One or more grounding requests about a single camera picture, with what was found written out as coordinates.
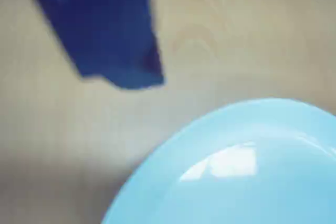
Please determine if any light blue-green plastic bowl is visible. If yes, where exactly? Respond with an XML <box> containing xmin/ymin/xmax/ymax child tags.
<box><xmin>100</xmin><ymin>97</ymin><xmax>336</xmax><ymax>224</ymax></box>

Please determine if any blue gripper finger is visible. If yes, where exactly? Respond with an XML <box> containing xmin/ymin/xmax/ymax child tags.
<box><xmin>20</xmin><ymin>0</ymin><xmax>165</xmax><ymax>90</ymax></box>

